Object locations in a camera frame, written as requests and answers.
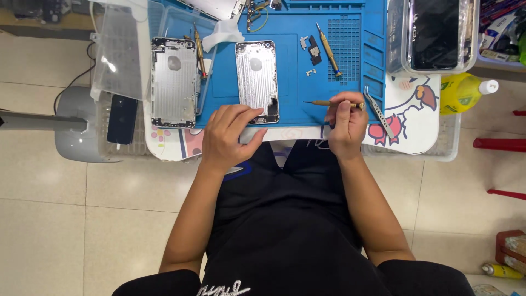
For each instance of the person's left hand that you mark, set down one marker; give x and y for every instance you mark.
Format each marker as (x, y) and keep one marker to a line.
(226, 139)

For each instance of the person's right hand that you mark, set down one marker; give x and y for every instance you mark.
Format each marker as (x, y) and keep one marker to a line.
(348, 131)

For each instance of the plain gold precision screwdriver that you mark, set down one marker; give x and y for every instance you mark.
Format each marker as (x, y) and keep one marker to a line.
(322, 103)

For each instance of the silver perforated tweezers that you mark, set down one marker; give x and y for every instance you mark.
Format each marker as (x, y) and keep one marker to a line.
(379, 113)

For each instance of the blue silicone repair mat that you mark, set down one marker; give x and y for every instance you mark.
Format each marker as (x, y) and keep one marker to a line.
(296, 94)

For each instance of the silver phone housing black edge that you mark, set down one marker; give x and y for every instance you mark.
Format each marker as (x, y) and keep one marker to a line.
(174, 86)

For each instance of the clear plastic basket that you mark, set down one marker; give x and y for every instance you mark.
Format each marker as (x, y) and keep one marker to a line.
(448, 139)
(141, 123)

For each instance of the black phone speaker module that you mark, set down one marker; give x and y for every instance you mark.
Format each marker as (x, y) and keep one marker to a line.
(314, 51)

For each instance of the white cloth wipe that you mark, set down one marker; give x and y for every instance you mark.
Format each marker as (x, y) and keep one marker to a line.
(222, 35)

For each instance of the black smartphone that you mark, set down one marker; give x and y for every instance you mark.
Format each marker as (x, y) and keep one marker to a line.
(122, 119)

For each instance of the person's black clothing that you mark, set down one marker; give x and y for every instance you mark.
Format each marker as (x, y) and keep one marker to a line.
(287, 230)

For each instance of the yellow bottle white cap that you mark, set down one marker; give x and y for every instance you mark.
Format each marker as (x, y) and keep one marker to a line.
(460, 93)

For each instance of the clear box of phone parts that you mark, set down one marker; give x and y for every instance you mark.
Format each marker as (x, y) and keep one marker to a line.
(435, 35)

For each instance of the white phone screen panel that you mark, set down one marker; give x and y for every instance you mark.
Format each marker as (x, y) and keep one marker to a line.
(213, 8)

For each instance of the clear plastic lid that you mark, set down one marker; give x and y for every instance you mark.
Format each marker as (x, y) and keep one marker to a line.
(119, 53)

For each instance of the red stool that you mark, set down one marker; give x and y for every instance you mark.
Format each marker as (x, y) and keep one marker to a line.
(499, 144)

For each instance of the bin of assorted packets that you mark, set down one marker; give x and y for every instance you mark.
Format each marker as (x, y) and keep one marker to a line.
(501, 33)

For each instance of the red box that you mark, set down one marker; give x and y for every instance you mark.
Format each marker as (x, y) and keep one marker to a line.
(511, 250)

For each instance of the yellow spray can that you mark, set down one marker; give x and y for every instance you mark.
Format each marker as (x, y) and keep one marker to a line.
(502, 270)

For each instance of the shelf of dark clutter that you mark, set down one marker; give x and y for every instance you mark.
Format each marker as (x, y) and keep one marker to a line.
(45, 10)

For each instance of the small silver metal bracket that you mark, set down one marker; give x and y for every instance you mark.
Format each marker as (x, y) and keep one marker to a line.
(303, 42)
(311, 72)

